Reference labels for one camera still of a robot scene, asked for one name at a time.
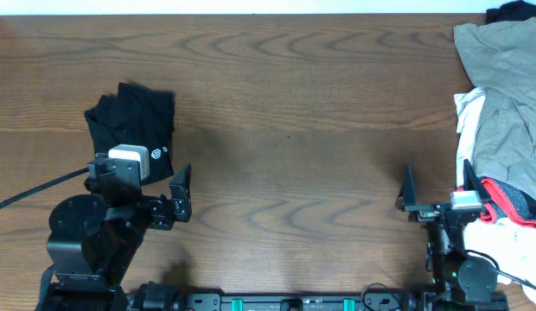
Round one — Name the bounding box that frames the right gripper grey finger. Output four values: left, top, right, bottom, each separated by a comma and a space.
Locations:
395, 166, 419, 212
463, 159, 491, 201

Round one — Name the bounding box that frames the black t-shirt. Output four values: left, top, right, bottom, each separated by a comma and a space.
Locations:
84, 82, 175, 185

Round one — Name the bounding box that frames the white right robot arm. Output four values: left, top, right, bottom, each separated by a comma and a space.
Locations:
396, 160, 497, 310

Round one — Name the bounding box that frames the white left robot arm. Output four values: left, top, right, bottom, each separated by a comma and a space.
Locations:
36, 154, 192, 310

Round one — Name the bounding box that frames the red and black garment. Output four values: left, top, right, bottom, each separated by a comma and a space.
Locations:
479, 178, 536, 229

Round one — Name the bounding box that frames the white garment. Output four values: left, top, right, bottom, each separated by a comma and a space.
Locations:
454, 87, 536, 286

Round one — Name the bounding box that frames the khaki folded garment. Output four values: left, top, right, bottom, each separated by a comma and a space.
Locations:
454, 18, 536, 200

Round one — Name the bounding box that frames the black garment at corner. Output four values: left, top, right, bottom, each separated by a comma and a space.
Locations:
485, 0, 536, 24

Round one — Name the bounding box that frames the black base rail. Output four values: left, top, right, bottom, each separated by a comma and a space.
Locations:
126, 282, 509, 311

